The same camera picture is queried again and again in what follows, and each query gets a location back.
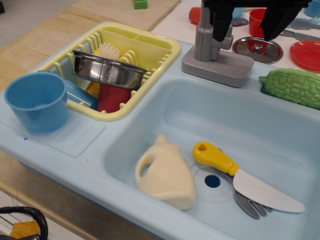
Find red plastic plate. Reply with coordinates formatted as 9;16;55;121
289;40;320;72

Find yellow item bottom left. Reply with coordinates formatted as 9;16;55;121
9;221;40;239

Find steel pot lid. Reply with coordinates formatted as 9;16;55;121
232;36;284;64

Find light blue toy sink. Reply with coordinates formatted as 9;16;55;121
0;20;320;240

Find red toy item back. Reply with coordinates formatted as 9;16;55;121
188;7;201;24

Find stainless steel pot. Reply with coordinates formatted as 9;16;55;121
72;50;147;91

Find red cup in rack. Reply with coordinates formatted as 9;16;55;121
97;84;131;113

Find grey toy spatula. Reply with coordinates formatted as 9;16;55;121
291;19;320;30

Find blue item in rack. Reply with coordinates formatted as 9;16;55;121
65;80;98;110

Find green toy block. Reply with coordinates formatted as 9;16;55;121
133;0;148;10

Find yellow handled toy knife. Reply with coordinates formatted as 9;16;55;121
192;141;306;213

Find black cable loop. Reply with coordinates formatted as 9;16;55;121
0;206;49;240

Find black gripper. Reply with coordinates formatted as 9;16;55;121
202;0;311;42

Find grey toy fork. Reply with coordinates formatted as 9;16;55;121
233;189;273;220

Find grey toy faucet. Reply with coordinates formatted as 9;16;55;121
181;3;254;88

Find green bitter gourd toy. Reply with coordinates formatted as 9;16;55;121
258;68;320;110

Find blue cup at back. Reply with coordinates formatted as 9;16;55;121
304;0;320;17

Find blue plastic cup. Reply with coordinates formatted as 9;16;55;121
4;71;68;134

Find cream toy detergent bottle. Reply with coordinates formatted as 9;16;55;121
134;135;196;210

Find white dish brush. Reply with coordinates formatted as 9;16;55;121
93;42;120;60

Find red plastic cup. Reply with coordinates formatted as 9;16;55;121
249;8;266;38

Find yellow dish rack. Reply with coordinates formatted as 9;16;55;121
32;22;181;122

